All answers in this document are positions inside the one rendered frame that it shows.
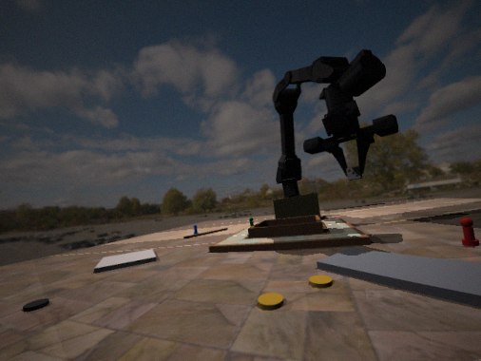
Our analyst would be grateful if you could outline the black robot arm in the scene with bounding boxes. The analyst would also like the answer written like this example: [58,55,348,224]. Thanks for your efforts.
[272,49,386,199]

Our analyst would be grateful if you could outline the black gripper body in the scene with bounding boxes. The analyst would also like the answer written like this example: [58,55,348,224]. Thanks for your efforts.
[303,102,398,154]

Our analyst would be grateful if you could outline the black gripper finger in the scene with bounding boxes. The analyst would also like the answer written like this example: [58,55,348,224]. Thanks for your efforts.
[356,136,375,174]
[324,145,348,177]

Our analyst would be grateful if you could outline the yellow flat disc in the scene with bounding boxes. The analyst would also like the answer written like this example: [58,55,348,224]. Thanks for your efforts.
[310,275,333,289]
[258,293,283,311]

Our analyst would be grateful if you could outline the black and grey die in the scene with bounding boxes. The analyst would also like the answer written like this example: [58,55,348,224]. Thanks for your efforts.
[346,166,363,181]

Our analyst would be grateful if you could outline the black flat disc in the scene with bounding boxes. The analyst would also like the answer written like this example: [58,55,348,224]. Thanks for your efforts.
[23,298,49,312]

